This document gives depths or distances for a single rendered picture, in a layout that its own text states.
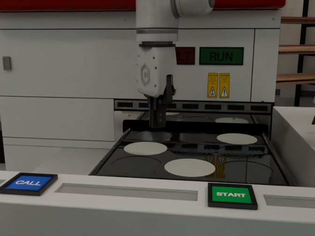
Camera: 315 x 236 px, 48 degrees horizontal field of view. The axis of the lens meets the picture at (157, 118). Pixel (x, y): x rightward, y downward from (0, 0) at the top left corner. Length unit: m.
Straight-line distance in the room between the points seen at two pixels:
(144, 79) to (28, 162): 0.58
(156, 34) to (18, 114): 0.60
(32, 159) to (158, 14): 0.67
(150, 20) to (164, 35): 0.04
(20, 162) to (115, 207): 0.81
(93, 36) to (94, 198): 0.66
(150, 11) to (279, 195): 0.41
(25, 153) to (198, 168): 0.65
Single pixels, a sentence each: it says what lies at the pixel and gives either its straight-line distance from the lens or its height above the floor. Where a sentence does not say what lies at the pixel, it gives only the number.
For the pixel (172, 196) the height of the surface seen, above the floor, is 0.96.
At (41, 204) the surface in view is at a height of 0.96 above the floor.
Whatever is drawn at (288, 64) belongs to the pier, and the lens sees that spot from 7.21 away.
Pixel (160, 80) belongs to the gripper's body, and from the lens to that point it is 0.68.
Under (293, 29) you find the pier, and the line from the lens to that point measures 7.19.
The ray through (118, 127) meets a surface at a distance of 1.03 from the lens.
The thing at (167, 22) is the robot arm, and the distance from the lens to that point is 0.69.
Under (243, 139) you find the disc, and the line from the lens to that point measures 0.91.
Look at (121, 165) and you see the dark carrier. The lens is 0.72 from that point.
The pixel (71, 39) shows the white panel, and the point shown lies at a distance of 1.05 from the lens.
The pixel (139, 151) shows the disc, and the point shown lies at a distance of 0.80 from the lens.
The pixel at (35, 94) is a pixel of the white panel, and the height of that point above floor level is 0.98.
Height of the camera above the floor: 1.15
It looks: 13 degrees down
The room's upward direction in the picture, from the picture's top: straight up
